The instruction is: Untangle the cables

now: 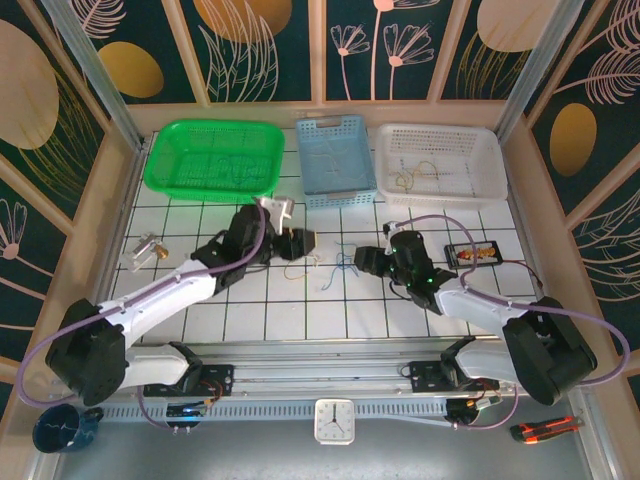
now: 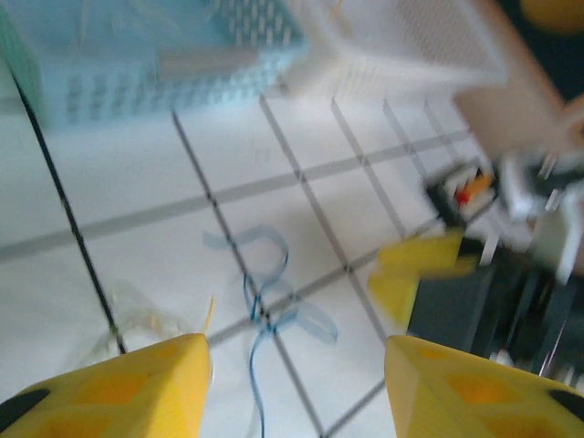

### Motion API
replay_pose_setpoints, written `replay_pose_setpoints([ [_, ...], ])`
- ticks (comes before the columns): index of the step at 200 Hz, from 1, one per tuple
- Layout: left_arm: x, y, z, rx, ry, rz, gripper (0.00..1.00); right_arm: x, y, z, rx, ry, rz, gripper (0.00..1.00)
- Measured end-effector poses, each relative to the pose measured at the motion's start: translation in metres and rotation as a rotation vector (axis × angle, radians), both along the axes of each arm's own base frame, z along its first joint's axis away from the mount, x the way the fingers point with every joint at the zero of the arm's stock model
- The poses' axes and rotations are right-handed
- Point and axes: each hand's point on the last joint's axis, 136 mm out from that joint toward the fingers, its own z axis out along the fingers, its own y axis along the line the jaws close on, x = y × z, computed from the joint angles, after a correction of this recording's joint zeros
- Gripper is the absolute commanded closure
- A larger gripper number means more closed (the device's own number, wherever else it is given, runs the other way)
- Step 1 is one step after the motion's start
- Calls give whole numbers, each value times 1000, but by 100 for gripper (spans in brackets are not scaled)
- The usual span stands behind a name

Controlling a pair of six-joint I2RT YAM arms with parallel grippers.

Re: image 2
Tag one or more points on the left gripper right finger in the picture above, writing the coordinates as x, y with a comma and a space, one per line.
479, 401

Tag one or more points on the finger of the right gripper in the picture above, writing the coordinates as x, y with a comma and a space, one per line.
424, 253
394, 292

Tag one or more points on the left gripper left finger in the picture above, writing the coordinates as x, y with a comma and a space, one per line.
118, 397

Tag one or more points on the bundle of rubber bands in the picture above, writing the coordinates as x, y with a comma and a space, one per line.
274, 292

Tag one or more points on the black connector board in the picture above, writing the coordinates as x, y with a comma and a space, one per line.
461, 191

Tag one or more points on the clear plastic bag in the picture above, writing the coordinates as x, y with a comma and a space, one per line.
137, 319

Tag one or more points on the white plastic basket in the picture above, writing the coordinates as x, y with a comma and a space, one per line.
410, 41

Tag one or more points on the blue plastic basket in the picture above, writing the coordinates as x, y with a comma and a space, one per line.
150, 59

